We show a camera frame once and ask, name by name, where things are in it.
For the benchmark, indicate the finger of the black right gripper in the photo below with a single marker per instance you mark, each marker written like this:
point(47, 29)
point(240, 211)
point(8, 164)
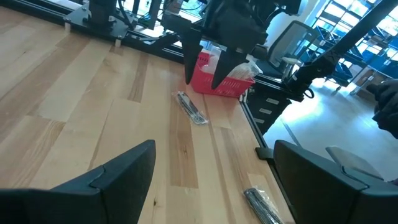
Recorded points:
point(227, 67)
point(190, 53)

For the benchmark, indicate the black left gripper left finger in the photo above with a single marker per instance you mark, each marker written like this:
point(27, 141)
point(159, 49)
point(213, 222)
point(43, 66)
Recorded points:
point(118, 186)

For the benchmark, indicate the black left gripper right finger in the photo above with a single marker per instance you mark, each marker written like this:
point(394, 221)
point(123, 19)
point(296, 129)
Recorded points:
point(311, 186)

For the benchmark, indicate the cotton swabs plastic bag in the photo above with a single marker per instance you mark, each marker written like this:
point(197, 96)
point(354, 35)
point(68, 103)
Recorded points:
point(242, 71)

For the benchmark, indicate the packaged black comb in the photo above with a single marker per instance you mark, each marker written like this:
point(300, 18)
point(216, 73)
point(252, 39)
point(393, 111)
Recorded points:
point(262, 207)

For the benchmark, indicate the silver nail clipper packet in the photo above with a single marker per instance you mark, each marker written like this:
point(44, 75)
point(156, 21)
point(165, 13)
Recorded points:
point(189, 107)

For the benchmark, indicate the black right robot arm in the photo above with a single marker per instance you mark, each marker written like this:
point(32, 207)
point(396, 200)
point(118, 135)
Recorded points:
point(102, 12)

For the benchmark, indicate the white cotton plastic bag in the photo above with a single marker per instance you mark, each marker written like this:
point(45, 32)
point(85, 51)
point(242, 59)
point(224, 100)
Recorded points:
point(214, 63)

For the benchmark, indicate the large red plastic basket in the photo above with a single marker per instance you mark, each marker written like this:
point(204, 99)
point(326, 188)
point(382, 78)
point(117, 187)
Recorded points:
point(230, 88)

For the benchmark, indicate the black drawer cabinet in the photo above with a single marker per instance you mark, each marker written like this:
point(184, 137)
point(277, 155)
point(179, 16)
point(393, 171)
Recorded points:
point(264, 105)

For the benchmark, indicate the grey mesh office chair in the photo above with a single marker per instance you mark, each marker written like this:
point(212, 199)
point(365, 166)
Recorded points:
point(289, 43)

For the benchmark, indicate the person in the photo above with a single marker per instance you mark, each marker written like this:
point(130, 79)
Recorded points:
point(387, 105)

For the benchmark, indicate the blue bin storage shelf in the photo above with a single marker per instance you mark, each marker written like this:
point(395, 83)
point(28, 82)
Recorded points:
point(373, 59)

